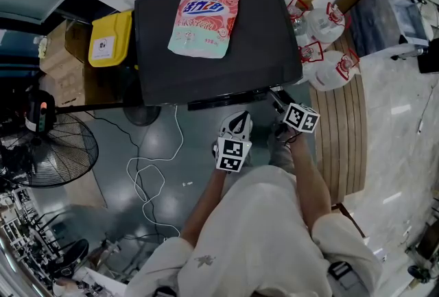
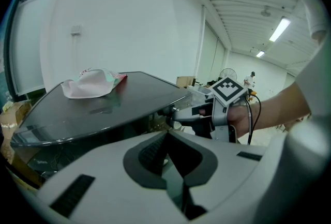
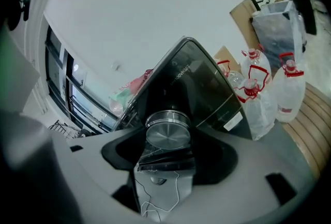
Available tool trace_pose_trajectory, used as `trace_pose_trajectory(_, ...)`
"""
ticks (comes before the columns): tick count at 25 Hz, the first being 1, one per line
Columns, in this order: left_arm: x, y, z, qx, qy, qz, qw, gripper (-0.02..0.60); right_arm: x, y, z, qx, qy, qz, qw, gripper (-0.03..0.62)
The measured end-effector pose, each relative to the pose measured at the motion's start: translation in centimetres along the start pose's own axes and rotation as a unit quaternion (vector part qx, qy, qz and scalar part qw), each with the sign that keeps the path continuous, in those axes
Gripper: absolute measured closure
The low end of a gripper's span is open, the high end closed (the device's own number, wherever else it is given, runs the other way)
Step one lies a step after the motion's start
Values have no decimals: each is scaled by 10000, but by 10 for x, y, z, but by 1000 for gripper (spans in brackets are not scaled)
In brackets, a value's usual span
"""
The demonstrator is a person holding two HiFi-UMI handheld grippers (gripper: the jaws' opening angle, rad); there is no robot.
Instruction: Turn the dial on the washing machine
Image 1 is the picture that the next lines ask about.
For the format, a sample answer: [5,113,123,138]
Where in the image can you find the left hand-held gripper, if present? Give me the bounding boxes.
[212,110,254,175]

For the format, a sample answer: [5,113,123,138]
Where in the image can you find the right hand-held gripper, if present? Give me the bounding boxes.
[269,86,321,145]

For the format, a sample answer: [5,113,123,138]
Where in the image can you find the black washing machine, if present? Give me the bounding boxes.
[133,0,305,111]

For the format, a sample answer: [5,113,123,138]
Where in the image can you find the person's left forearm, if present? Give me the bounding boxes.
[180,168,229,248]

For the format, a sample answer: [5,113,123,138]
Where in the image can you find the person's right forearm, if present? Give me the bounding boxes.
[286,134,333,235]

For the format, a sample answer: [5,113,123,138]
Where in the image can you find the person's grey trousers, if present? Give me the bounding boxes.
[267,141,296,173]

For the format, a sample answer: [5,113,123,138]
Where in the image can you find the wooden slatted platform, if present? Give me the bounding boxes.
[308,29,370,204]

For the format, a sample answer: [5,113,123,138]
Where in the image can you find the pink detergent pouch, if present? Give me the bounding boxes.
[167,0,242,58]

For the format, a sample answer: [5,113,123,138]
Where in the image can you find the person's white shirt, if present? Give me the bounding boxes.
[123,165,383,297]

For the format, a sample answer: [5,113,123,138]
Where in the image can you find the grey plastic-wrapped storage box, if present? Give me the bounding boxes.
[348,0,429,58]

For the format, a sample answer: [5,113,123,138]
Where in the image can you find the wooden side table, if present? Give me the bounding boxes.
[331,201,366,238]

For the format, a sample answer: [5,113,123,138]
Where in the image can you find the silver suitcase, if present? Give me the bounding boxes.
[390,45,428,62]

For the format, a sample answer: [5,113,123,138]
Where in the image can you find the tall black cabinet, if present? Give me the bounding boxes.
[417,47,439,74]

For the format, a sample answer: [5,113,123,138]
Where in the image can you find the yellow lidded bin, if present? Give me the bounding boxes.
[87,10,134,69]

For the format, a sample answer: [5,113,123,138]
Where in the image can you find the black floor fan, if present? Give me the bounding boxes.
[0,89,162,189]

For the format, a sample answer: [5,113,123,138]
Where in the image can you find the brown cardboard box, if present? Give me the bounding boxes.
[38,20,93,108]

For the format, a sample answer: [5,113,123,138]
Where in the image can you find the clear water jug red handle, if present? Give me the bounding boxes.
[286,0,311,38]
[308,2,351,43]
[298,41,325,84]
[310,48,361,89]

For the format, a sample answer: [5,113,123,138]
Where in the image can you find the white floor cable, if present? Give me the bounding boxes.
[126,105,185,238]

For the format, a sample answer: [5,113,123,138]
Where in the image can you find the black floor cable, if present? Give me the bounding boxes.
[87,115,165,245]

